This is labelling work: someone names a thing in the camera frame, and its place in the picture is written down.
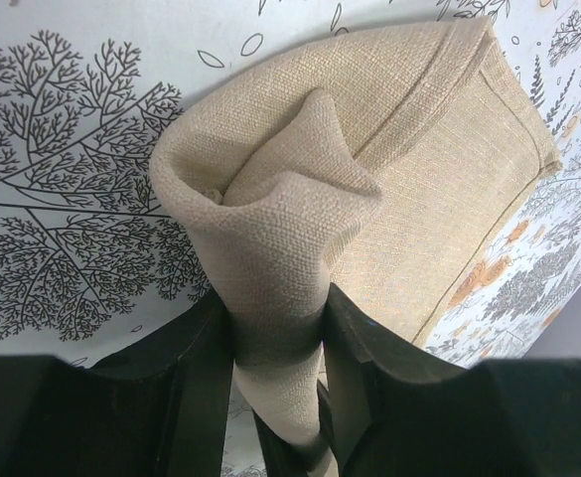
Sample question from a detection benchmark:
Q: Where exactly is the beige cloth napkin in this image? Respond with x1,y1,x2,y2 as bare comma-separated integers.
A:
150,17,561,476

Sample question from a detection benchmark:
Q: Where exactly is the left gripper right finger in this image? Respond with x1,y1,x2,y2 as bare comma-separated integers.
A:
323,286,581,476

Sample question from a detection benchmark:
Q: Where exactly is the floral tablecloth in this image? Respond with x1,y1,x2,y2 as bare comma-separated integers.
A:
0,1,581,476

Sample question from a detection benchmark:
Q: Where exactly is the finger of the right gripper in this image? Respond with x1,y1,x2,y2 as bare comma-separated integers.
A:
253,382,339,477

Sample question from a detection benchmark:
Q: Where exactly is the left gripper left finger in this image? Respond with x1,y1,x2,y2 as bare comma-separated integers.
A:
0,293,232,476

